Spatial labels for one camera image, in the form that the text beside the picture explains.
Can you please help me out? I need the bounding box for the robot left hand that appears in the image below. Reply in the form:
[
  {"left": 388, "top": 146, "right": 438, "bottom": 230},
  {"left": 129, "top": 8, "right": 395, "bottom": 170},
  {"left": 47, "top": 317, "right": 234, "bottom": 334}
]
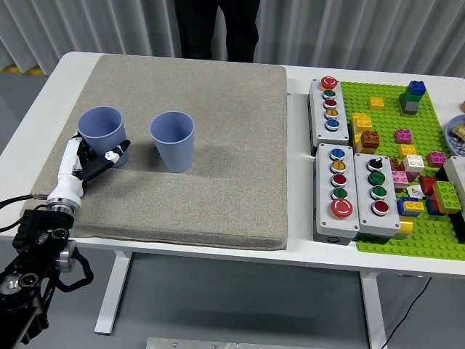
[{"left": 47, "top": 131, "right": 131, "bottom": 209}]

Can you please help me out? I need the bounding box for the blue ribbed cup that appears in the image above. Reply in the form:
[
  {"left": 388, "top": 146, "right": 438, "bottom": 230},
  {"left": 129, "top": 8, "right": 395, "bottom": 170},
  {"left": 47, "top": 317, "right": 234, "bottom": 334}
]
[
  {"left": 77, "top": 105, "right": 130, "bottom": 169},
  {"left": 150, "top": 111, "right": 195, "bottom": 173}
]

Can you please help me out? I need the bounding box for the white table leg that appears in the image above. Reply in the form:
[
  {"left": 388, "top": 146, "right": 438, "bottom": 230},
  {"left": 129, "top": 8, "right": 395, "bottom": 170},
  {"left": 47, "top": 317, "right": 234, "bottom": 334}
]
[
  {"left": 358, "top": 270, "right": 388, "bottom": 349},
  {"left": 93, "top": 249, "right": 134, "bottom": 336}
]

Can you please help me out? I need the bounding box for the grey-brown mat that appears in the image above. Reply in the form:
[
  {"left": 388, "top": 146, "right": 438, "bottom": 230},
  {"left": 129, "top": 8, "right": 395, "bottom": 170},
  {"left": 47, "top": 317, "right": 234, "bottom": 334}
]
[{"left": 23, "top": 54, "right": 288, "bottom": 252}]

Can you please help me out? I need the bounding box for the person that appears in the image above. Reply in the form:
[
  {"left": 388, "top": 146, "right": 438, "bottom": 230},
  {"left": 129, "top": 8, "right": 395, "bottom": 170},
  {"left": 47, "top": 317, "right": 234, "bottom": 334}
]
[{"left": 174, "top": 0, "right": 261, "bottom": 63}]

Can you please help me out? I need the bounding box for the large grey five-button box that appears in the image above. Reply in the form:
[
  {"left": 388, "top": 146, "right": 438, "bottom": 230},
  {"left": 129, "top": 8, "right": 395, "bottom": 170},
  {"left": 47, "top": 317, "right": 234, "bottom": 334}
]
[{"left": 312, "top": 143, "right": 361, "bottom": 246}]

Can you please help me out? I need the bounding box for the small grey five-button box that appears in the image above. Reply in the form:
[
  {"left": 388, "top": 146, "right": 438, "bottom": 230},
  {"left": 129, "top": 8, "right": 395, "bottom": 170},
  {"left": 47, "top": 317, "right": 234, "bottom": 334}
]
[{"left": 307, "top": 76, "right": 351, "bottom": 147}]

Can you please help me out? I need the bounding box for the grey four-button selector box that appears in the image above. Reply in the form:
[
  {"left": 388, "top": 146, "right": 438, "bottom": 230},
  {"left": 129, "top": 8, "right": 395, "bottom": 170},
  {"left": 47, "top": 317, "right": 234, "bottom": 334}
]
[{"left": 352, "top": 152, "right": 402, "bottom": 240}]

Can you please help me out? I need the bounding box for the green studded baseplate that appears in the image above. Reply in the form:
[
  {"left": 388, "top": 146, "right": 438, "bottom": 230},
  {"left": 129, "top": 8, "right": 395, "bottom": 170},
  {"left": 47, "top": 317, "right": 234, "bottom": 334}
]
[{"left": 340, "top": 80, "right": 465, "bottom": 262}]

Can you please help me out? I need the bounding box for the light pink toy brick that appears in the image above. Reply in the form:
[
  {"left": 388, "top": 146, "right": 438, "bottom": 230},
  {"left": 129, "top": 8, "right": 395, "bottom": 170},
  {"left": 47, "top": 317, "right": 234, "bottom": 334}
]
[{"left": 390, "top": 169, "right": 410, "bottom": 189}]

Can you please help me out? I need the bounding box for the blue toy brick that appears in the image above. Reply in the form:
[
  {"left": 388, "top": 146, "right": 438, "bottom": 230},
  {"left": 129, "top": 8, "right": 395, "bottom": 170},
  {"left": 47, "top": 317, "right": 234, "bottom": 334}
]
[
  {"left": 396, "top": 196, "right": 426, "bottom": 218},
  {"left": 424, "top": 198, "right": 443, "bottom": 217},
  {"left": 406, "top": 80, "right": 427, "bottom": 98}
]

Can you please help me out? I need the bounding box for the white pleated curtain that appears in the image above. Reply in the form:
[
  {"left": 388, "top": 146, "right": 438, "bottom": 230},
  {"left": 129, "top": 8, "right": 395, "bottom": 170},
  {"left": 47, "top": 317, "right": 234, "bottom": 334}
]
[{"left": 0, "top": 0, "right": 465, "bottom": 79}]

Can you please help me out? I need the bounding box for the white toy brick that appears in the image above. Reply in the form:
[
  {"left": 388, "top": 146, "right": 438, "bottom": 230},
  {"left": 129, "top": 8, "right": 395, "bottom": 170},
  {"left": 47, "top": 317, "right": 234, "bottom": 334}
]
[{"left": 403, "top": 154, "right": 426, "bottom": 173}]

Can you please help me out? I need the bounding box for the red toy brick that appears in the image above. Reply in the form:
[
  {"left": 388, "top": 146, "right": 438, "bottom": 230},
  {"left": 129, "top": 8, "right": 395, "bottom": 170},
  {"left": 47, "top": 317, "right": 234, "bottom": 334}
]
[{"left": 418, "top": 175, "right": 439, "bottom": 197}]

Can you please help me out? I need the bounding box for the large green toy brick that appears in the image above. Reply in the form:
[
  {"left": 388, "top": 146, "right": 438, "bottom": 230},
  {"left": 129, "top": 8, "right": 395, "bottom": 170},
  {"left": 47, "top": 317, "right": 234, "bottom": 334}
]
[{"left": 432, "top": 180, "right": 462, "bottom": 212}]

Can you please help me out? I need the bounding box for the blue bowl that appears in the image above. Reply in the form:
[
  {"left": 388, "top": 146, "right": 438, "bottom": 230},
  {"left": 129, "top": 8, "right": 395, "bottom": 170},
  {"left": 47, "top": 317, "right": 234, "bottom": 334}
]
[{"left": 443, "top": 114, "right": 465, "bottom": 157}]

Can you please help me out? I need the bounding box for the orange toy brick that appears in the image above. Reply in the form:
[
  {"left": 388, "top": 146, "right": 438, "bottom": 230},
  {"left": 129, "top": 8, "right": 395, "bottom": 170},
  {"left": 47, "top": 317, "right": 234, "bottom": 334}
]
[{"left": 434, "top": 198, "right": 463, "bottom": 215}]

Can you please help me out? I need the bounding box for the white box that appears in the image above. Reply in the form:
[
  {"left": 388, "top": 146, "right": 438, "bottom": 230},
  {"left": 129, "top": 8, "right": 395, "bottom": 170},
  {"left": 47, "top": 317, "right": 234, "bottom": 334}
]
[{"left": 443, "top": 156, "right": 465, "bottom": 194}]

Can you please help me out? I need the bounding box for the black floor cable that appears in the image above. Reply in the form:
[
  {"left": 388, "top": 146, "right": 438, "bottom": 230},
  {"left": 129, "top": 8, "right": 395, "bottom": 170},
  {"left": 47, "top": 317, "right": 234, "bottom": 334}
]
[{"left": 384, "top": 276, "right": 433, "bottom": 349}]

